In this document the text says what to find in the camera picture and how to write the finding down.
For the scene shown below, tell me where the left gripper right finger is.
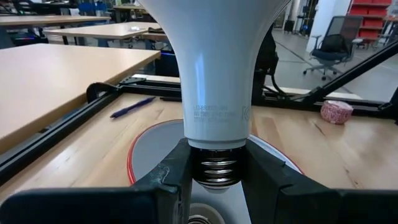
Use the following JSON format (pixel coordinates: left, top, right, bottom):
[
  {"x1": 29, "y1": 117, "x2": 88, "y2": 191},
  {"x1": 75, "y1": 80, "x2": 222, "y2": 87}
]
[{"x1": 242, "y1": 138, "x2": 398, "y2": 224}]

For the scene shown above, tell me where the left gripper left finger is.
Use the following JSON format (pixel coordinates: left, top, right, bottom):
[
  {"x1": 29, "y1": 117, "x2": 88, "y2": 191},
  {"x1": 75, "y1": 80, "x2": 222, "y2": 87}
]
[{"x1": 0, "y1": 138, "x2": 193, "y2": 224}]

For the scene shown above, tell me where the red articulated desk lamp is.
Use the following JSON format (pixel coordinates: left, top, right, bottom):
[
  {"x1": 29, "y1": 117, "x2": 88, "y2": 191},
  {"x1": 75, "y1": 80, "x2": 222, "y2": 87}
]
[{"x1": 126, "y1": 119, "x2": 304, "y2": 224}]

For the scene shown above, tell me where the white reflector lightbulb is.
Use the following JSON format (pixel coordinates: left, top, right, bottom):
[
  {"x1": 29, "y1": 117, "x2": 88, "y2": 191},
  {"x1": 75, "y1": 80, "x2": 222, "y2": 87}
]
[{"x1": 136, "y1": 0, "x2": 292, "y2": 195}]

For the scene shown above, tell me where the pink speckled tape roll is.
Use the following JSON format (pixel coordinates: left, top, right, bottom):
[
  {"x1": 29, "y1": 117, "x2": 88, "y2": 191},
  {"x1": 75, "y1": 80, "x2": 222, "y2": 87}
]
[{"x1": 320, "y1": 99, "x2": 354, "y2": 125}]

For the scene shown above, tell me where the purple pen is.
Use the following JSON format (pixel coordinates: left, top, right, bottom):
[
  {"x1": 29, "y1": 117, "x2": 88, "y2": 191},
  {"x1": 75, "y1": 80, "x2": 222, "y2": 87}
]
[{"x1": 110, "y1": 96, "x2": 156, "y2": 119}]

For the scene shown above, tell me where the large light wood table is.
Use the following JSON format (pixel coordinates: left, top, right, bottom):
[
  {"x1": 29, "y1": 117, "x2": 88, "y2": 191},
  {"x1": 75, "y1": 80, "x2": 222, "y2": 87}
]
[{"x1": 0, "y1": 42, "x2": 162, "y2": 155}]

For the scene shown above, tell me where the black office chair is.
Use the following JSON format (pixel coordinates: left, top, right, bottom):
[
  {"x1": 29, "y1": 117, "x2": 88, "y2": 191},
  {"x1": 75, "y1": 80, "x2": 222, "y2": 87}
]
[{"x1": 303, "y1": 15, "x2": 364, "y2": 81}]

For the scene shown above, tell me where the red storage shelving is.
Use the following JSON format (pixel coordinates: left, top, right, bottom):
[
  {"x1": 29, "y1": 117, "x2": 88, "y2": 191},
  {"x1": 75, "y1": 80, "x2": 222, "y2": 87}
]
[{"x1": 346, "y1": 0, "x2": 394, "y2": 40}]

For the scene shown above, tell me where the black aluminium rig frame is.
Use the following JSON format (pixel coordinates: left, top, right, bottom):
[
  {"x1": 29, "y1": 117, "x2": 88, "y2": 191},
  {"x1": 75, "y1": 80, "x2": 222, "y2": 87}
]
[{"x1": 0, "y1": 40, "x2": 398, "y2": 184}]

